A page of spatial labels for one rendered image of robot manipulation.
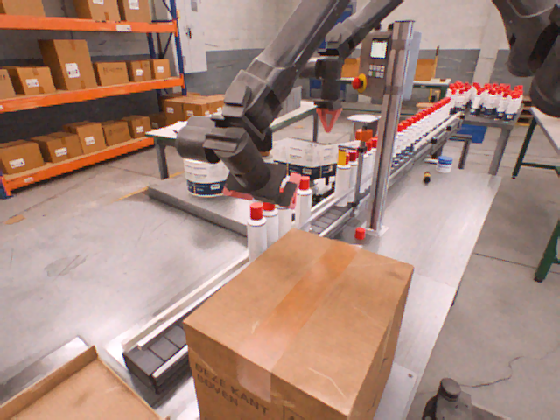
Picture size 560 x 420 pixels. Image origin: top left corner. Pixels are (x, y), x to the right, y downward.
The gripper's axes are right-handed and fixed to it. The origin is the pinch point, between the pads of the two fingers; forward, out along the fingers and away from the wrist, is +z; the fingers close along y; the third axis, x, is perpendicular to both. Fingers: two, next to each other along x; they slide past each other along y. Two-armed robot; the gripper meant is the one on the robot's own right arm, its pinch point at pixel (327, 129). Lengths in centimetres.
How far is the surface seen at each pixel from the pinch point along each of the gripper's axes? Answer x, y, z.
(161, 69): -364, -286, 11
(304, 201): -1.5, 13.2, 19.4
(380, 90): 11.8, -11.9, -10.7
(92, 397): -17, 78, 38
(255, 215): -5.0, 35.3, 14.9
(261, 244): -3.8, 35.2, 23.2
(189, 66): -398, -383, 14
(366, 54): 4.5, -18.8, -20.4
